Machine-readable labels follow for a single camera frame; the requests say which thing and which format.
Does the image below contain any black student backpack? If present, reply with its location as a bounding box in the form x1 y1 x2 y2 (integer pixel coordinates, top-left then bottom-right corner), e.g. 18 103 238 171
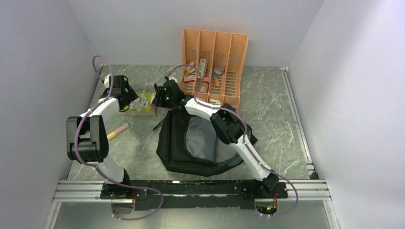
153 103 258 177

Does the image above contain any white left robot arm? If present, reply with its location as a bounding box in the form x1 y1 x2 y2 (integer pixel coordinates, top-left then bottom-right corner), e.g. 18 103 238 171
66 75 138 198

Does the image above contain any white red staples box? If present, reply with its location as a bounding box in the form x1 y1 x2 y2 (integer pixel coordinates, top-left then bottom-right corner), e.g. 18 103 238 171
183 74 196 83

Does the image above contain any pink bottle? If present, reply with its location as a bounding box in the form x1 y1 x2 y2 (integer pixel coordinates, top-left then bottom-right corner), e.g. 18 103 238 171
200 77 211 93

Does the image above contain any pink yellow highlighter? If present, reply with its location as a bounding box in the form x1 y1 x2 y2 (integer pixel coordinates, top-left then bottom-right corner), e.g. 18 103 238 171
107 123 129 141

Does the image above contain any white stapler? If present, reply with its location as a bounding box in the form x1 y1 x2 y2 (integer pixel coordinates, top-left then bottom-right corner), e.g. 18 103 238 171
209 99 222 105

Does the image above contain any tall white green box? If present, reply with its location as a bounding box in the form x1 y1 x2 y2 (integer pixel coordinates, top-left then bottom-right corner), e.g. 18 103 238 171
198 58 207 79

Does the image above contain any orange plastic desk organizer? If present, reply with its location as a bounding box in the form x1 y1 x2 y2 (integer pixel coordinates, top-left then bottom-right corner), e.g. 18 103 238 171
179 28 248 111

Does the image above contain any grey tape roll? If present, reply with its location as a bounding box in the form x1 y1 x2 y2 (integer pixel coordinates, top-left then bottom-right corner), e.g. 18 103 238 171
213 64 225 76

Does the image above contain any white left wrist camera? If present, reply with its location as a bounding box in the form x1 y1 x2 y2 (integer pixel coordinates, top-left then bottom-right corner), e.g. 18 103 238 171
103 74 114 89

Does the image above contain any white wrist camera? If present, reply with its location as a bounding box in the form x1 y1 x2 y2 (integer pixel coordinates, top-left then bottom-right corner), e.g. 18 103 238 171
169 76 178 82
103 74 114 89

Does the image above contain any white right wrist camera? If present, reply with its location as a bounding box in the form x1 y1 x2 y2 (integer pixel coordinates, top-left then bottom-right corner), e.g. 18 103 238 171
169 76 178 82

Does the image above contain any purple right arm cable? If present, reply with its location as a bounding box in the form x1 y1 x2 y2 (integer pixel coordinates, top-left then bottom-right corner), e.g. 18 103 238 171
166 64 299 219

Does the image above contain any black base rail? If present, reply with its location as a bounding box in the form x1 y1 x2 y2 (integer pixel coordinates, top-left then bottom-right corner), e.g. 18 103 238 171
99 179 288 211

